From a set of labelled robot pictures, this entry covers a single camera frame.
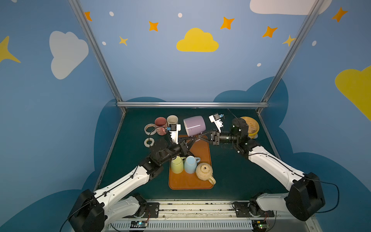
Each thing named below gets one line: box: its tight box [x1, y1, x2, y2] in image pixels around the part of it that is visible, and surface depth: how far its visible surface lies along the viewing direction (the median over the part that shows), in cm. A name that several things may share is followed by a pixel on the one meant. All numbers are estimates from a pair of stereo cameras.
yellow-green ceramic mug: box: [170, 155, 187, 174], surface depth 84 cm
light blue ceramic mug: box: [184, 155, 201, 174], surface depth 84 cm
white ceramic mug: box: [166, 115, 179, 128], surface depth 106 cm
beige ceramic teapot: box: [195, 162, 217, 186], surface depth 82 cm
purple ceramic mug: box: [183, 115, 207, 137], surface depth 67 cm
